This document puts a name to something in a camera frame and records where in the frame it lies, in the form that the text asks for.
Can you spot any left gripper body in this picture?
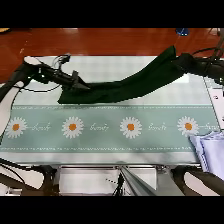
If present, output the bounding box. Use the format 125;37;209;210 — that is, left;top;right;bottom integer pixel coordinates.
67;70;91;92

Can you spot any dark green T-shirt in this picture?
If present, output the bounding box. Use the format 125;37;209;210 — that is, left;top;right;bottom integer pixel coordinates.
56;45;202;105

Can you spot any lilac garment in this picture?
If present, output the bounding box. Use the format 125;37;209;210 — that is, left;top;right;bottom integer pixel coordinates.
188;130;224;181

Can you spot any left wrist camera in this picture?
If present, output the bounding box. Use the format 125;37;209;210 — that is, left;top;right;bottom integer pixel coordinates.
55;52;72;67

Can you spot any silver frame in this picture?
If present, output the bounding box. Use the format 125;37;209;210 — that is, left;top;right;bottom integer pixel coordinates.
0;162;224;197

